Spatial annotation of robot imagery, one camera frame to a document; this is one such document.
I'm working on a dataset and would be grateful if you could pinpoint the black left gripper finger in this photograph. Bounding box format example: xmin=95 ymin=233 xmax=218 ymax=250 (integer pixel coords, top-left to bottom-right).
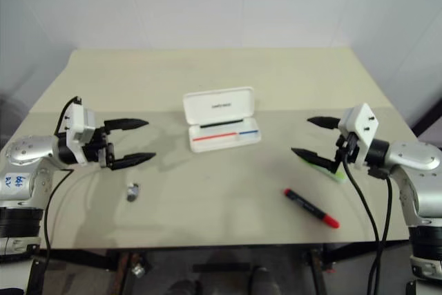
xmin=103 ymin=117 xmax=151 ymax=134
xmin=110 ymin=152 xmax=157 ymax=171

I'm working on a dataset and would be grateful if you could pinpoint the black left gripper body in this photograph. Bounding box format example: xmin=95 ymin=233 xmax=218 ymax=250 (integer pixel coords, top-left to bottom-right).
xmin=81 ymin=125 xmax=117 ymax=169

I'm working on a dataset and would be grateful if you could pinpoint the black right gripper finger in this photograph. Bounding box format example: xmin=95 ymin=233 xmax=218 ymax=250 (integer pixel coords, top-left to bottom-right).
xmin=307 ymin=115 xmax=341 ymax=130
xmin=291 ymin=147 xmax=338 ymax=175

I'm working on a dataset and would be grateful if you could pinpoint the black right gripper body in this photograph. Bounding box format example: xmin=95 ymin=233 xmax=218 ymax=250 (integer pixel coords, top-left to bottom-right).
xmin=334 ymin=131 xmax=361 ymax=172

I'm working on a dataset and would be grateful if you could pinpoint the green eraser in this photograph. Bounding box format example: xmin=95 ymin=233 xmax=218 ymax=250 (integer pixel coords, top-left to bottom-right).
xmin=299 ymin=157 xmax=347 ymax=184

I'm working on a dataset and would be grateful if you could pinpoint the red and black marker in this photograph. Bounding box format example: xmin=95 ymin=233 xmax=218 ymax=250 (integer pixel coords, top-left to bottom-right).
xmin=283 ymin=188 xmax=341 ymax=230

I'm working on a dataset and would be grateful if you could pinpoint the white plastic pencil case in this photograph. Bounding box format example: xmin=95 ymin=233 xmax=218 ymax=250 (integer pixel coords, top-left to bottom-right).
xmin=182 ymin=86 xmax=262 ymax=154

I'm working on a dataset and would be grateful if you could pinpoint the red and blue pencil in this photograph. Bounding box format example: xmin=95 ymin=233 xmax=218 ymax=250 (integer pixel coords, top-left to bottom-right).
xmin=192 ymin=130 xmax=259 ymax=142

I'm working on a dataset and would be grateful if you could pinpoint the rusty brown table leg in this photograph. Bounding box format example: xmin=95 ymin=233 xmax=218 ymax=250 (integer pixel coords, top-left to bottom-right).
xmin=117 ymin=252 xmax=136 ymax=295
xmin=309 ymin=249 xmax=328 ymax=295

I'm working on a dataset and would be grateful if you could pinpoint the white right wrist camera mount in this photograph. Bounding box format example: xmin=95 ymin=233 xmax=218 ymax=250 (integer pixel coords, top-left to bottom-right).
xmin=337 ymin=102 xmax=381 ymax=169

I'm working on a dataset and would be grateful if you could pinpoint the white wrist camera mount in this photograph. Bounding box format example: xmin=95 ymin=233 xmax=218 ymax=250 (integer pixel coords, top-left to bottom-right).
xmin=64 ymin=102 xmax=100 ymax=165
xmin=337 ymin=102 xmax=381 ymax=169

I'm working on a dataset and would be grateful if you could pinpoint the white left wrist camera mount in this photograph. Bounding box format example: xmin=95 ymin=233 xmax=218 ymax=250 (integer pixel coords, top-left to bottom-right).
xmin=64 ymin=102 xmax=100 ymax=165

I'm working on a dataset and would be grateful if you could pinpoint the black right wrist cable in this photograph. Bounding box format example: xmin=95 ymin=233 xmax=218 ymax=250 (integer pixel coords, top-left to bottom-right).
xmin=341 ymin=134 xmax=381 ymax=295

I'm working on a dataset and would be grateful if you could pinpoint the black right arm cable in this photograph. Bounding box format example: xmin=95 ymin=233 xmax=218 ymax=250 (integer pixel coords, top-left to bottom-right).
xmin=374 ymin=174 xmax=395 ymax=295

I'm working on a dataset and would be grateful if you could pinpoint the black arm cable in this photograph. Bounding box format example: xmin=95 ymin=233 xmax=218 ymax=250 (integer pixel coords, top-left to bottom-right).
xmin=43 ymin=96 xmax=83 ymax=268
xmin=374 ymin=174 xmax=395 ymax=295

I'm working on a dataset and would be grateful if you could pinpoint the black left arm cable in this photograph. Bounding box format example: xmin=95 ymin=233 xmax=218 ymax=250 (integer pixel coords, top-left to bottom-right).
xmin=43 ymin=96 xmax=83 ymax=268

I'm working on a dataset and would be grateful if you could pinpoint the black table frame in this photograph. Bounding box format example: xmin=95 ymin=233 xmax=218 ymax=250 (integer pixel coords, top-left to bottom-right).
xmin=32 ymin=238 xmax=414 ymax=295

